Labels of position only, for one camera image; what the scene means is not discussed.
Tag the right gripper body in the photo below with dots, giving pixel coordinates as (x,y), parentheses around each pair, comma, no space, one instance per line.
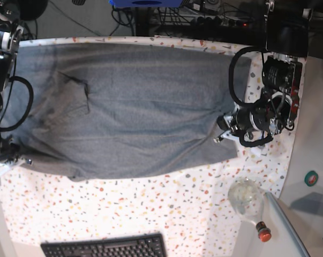
(9,151)

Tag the black power strip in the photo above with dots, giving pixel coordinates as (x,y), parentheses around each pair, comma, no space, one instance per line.
(217,21)

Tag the black keyboard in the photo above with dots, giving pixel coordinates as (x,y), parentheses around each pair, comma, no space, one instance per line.
(144,245)

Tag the clear bottle with red cap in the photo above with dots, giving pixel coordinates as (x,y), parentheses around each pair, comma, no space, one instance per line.
(247,201)

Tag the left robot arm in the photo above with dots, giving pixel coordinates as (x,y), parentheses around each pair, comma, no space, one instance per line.
(287,39)

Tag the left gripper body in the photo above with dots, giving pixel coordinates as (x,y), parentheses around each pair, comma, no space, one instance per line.
(252,126)

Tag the green tape roll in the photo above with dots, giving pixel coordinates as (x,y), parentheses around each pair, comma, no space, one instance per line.
(311,178)

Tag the blue box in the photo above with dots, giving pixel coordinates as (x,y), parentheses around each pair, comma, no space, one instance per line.
(148,3)

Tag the terrazzo pattern tablecloth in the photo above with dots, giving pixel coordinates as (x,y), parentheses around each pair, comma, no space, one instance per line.
(189,207)

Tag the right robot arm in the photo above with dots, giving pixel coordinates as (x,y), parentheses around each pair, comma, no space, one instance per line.
(11,31)

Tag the grey t-shirt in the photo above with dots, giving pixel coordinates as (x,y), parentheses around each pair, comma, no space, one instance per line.
(110,111)

